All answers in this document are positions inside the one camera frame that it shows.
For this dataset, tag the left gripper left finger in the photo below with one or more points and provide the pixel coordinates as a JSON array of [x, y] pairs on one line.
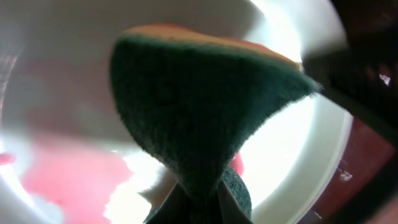
[[175, 209]]

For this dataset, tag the black round tray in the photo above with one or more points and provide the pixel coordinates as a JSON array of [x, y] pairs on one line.
[[361, 77]]

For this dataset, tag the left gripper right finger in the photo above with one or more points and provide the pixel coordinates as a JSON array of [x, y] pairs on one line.
[[231, 213]]

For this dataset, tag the green yellow sponge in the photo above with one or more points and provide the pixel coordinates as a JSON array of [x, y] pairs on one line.
[[192, 100]]

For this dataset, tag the light blue plate front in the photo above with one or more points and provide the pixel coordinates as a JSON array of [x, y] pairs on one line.
[[72, 160]]

